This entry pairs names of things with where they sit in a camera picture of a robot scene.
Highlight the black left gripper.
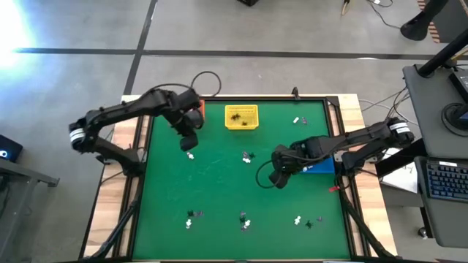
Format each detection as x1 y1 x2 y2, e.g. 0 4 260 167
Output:
167 89 205 153

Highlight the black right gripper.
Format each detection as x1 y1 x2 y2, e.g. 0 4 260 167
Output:
268 137 323 190

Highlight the blue plastic basket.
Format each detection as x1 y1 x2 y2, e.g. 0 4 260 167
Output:
299 156 336 175

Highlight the green table mat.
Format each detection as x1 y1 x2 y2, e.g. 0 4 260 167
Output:
133 100 352 261

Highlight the yellow plastic basket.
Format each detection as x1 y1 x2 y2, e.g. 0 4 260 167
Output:
224 104 260 131

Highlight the black desk support beam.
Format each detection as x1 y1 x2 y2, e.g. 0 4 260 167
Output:
375 137 429 179

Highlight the white paper sheet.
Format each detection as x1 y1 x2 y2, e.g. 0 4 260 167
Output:
380 151 420 194

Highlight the black device with light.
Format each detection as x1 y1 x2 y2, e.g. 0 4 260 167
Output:
0 134 23 164

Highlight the black stand base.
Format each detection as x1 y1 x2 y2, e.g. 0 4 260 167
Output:
400 0 450 41

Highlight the black slanted pole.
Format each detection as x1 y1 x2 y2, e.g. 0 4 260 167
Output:
418 28 468 78

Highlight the black box device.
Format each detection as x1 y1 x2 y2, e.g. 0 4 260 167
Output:
448 67 468 103

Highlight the grey side desk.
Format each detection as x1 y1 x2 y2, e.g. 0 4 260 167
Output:
0 156 61 263

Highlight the dark box with striped edge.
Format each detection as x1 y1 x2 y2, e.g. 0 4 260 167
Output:
416 0 468 44

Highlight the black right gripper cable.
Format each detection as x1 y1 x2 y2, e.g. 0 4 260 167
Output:
254 159 281 190

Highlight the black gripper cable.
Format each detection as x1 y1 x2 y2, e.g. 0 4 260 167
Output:
254 159 281 190
145 70 223 99

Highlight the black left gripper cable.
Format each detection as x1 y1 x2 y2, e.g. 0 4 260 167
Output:
145 70 223 99

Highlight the black aluminium table frame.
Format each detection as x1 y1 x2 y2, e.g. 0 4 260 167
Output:
78 86 398 263

